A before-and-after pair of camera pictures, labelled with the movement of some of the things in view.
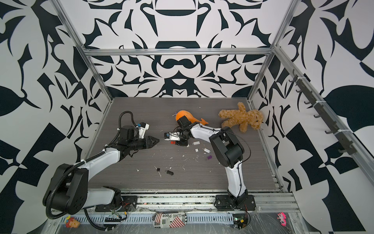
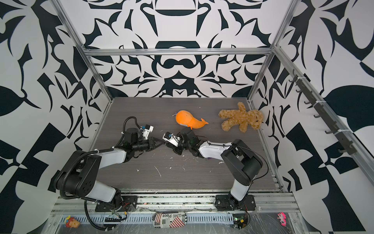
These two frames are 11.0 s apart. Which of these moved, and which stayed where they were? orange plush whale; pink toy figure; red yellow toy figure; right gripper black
Moved: right gripper black
Stayed: red yellow toy figure; orange plush whale; pink toy figure
